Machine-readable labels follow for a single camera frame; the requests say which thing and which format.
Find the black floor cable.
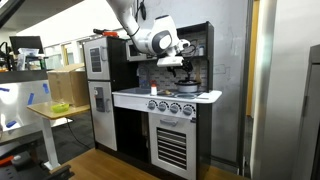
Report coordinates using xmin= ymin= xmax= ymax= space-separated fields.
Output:
xmin=65 ymin=118 xmax=92 ymax=151

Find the black white toy kitchen set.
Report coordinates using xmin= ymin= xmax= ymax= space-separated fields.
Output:
xmin=83 ymin=21 xmax=223 ymax=180

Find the white oven door with slats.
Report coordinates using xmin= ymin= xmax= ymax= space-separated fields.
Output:
xmin=148 ymin=113 xmax=198 ymax=180

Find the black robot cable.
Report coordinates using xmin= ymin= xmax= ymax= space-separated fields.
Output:
xmin=181 ymin=42 xmax=198 ymax=57

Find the white bottle with red cap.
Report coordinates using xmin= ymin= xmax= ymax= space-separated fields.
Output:
xmin=150 ymin=80 xmax=158 ymax=97

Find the clear plastic container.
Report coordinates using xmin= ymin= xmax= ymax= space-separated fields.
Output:
xmin=16 ymin=47 xmax=40 ymax=71

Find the grey toy sink basin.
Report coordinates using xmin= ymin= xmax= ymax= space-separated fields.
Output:
xmin=124 ymin=87 xmax=153 ymax=96

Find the green bowl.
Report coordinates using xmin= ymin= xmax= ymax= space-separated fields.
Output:
xmin=50 ymin=102 xmax=70 ymax=114

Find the wooden side table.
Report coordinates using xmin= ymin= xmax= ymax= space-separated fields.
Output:
xmin=27 ymin=100 xmax=92 ymax=171

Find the black cart with orange part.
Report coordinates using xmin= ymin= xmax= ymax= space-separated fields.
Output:
xmin=0 ymin=151 xmax=75 ymax=180

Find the cardboard box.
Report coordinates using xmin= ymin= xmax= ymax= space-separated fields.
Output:
xmin=47 ymin=63 xmax=90 ymax=108

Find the grey stove knob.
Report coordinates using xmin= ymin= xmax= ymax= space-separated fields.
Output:
xmin=147 ymin=99 xmax=158 ymax=111
xmin=169 ymin=102 xmax=181 ymax=115
xmin=182 ymin=104 xmax=195 ymax=117
xmin=157 ymin=101 xmax=169 ymax=113

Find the grey metal cabinet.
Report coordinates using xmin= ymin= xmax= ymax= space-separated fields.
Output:
xmin=291 ymin=44 xmax=320 ymax=180

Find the black computer monitor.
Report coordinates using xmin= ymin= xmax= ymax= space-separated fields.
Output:
xmin=9 ymin=35 xmax=44 ymax=55

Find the large whiteboard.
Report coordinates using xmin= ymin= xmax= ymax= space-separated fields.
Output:
xmin=131 ymin=0 xmax=254 ymax=168

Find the toy microwave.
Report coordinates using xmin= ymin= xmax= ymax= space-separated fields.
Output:
xmin=125 ymin=38 xmax=158 ymax=62

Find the wooden utensil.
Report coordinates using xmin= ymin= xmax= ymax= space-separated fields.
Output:
xmin=196 ymin=63 xmax=203 ymax=84

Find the black domed pot lid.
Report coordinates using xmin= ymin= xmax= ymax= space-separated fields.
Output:
xmin=174 ymin=78 xmax=202 ymax=86

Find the black whiteboard eraser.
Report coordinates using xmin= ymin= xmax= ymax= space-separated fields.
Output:
xmin=139 ymin=1 xmax=147 ymax=21

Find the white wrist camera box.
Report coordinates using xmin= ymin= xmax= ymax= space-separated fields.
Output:
xmin=156 ymin=55 xmax=185 ymax=68

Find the silver toy pot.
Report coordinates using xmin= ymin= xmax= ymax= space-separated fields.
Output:
xmin=175 ymin=82 xmax=201 ymax=94

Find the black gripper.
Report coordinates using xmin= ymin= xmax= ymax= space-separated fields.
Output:
xmin=167 ymin=59 xmax=195 ymax=83

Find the orange plastic bowl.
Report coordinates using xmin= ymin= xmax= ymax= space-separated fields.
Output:
xmin=102 ymin=30 xmax=120 ymax=38

